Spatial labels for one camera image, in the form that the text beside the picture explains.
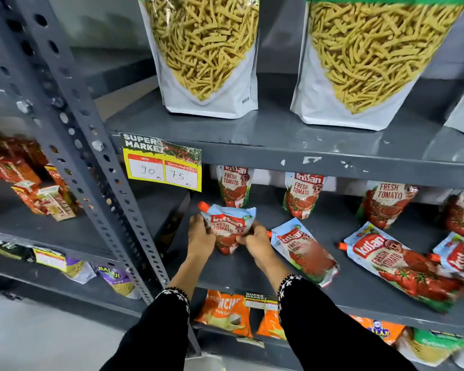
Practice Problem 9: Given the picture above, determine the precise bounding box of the person's left hand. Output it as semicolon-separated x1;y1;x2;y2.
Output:
187;213;217;264

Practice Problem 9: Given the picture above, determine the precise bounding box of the person's right forearm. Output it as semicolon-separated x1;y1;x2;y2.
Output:
256;260;419;371

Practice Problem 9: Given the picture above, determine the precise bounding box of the white purple snack packet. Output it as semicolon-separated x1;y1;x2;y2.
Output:
63;256;97;285

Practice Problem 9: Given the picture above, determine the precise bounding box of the person's right hand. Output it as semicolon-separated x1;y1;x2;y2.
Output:
235;221;277;269

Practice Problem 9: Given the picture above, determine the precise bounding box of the red ketchup spout pouch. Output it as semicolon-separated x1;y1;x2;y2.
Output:
197;201;257;256

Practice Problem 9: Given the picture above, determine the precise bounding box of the small yellow price label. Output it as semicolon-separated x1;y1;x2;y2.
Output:
32;247;67;272

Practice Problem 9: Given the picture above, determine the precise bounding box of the cluster of red juice cartons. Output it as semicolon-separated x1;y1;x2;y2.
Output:
0;137;80;223

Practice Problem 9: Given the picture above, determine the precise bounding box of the green white snack packet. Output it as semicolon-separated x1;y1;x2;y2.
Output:
394;327;464;368

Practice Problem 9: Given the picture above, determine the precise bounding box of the person's left forearm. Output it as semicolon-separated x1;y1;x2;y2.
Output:
100;256;206;371

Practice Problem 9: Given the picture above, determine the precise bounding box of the small green yellow price tag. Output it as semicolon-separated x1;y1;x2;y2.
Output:
244;292;279;310

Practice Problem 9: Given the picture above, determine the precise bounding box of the grey slotted metal shelf rack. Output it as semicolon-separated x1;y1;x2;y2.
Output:
0;0;464;371

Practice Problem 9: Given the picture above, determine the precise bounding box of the orange blue snack packet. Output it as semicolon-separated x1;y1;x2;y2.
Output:
350;315;406;345

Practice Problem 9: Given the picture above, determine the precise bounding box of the row of tomato sauce packs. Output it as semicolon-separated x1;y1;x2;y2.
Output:
216;165;464;314

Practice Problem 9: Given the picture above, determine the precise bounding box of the yellow stick snack bag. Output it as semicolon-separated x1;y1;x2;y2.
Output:
138;0;261;120
289;0;464;132

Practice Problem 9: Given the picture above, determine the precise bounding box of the small pale shelf tag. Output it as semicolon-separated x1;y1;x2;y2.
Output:
235;336;266;349

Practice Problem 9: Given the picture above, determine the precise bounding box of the dark snack packet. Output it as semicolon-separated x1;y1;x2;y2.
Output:
0;235;36;263

